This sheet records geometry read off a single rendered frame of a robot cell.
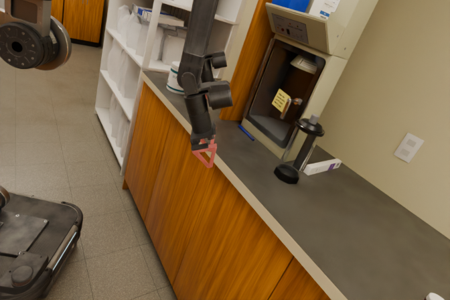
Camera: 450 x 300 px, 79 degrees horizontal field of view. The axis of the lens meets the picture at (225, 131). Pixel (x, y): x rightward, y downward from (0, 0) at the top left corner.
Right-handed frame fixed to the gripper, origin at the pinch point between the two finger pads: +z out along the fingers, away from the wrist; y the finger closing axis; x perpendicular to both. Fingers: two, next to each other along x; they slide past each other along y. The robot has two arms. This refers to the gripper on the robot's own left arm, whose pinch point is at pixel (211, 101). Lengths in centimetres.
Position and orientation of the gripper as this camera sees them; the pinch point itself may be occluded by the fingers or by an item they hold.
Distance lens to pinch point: 127.6
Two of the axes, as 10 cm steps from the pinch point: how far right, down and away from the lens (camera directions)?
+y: -0.3, -4.3, 9.0
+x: -9.8, 1.8, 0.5
